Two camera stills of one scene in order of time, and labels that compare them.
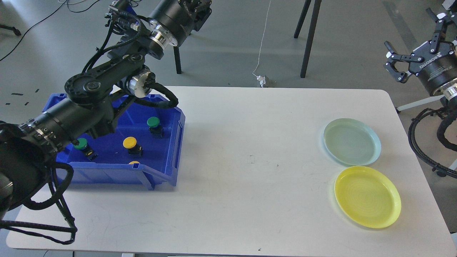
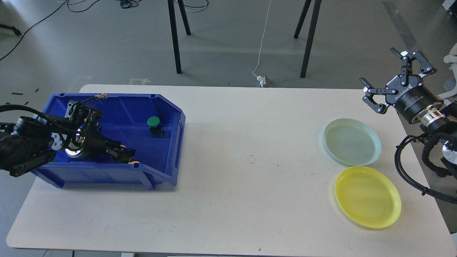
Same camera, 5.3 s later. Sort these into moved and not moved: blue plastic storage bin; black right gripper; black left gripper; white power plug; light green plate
Moved: black left gripper; black right gripper
Not moved: white power plug; light green plate; blue plastic storage bin
